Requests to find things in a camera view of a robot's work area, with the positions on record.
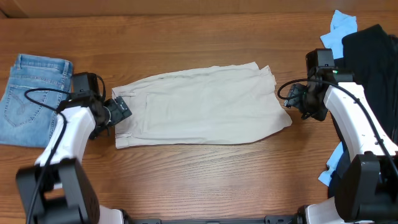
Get beige khaki shorts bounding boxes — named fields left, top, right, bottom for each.
left=113, top=62, right=292, bottom=149

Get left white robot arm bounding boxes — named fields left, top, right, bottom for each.
left=16, top=93, right=133, bottom=224

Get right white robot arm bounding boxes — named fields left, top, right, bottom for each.
left=283, top=67, right=397, bottom=223

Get black garment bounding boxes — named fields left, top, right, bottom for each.
left=328, top=24, right=398, bottom=200

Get light blue cloth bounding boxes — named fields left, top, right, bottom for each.
left=318, top=10, right=358, bottom=187

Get folded blue denim jeans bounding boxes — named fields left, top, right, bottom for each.
left=1, top=54, right=73, bottom=147

